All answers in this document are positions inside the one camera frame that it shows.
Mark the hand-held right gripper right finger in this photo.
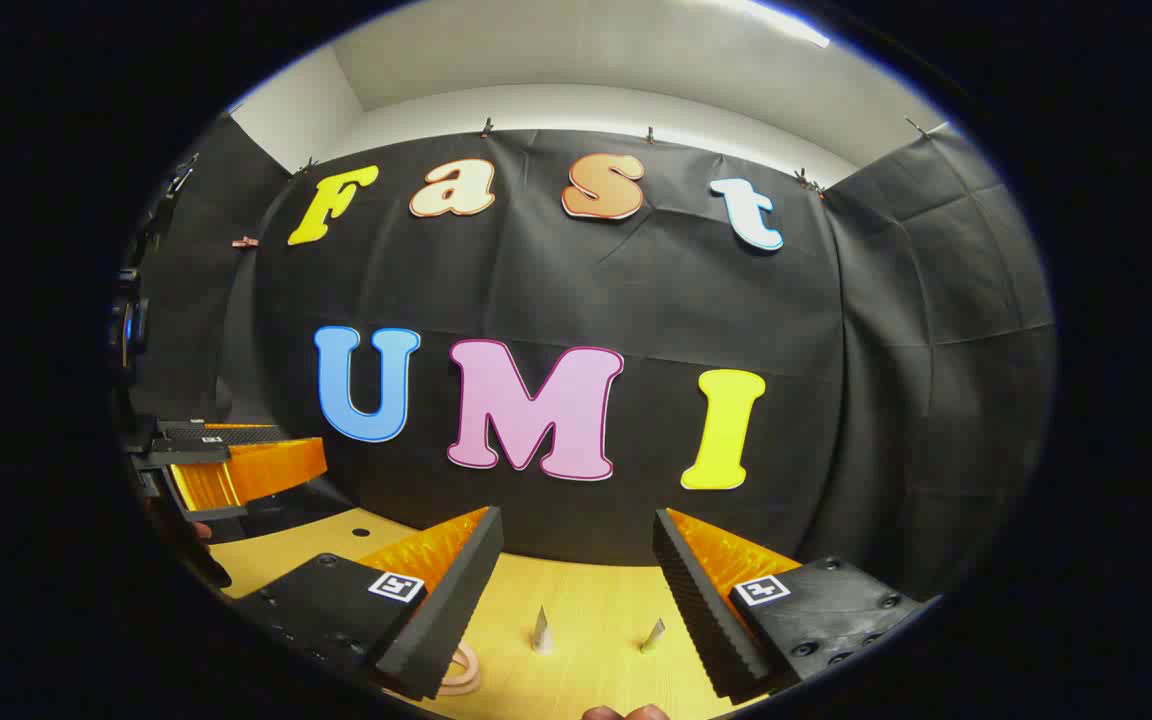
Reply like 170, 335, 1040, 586
651, 507, 925, 704

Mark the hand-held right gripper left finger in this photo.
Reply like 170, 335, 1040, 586
234, 505, 505, 703

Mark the pink suitcase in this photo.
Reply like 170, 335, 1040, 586
436, 643, 483, 698

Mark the black backdrop cloth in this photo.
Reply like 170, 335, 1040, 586
121, 110, 1057, 601

